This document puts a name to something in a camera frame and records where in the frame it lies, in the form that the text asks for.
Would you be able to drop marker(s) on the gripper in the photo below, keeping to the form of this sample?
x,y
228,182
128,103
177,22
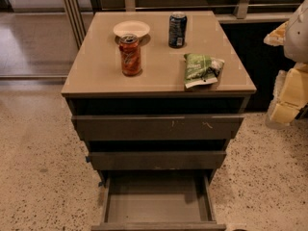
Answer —
x,y
297,38

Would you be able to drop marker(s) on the green jalapeno chip bag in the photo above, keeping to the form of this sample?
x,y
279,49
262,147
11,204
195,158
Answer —
x,y
201,70

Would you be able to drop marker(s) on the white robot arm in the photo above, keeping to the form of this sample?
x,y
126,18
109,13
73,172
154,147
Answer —
x,y
300,16

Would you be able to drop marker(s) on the grey middle drawer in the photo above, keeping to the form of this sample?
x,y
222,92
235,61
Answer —
x,y
156,160

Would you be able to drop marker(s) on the grey drawer cabinet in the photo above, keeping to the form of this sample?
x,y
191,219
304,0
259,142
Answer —
x,y
96,86

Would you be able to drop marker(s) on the grey top drawer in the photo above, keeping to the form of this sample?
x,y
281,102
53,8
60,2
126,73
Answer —
x,y
156,127

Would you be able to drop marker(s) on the grey open bottom drawer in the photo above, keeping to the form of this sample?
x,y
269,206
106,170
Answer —
x,y
158,202

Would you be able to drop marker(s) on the dark blue soda can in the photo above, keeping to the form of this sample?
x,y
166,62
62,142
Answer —
x,y
177,29

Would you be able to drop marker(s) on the orange soda can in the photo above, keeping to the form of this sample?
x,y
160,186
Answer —
x,y
130,52

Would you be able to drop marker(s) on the white paper plate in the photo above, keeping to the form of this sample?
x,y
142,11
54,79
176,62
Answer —
x,y
137,28

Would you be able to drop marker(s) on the metal railing frame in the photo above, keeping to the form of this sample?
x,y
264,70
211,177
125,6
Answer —
x,y
242,20

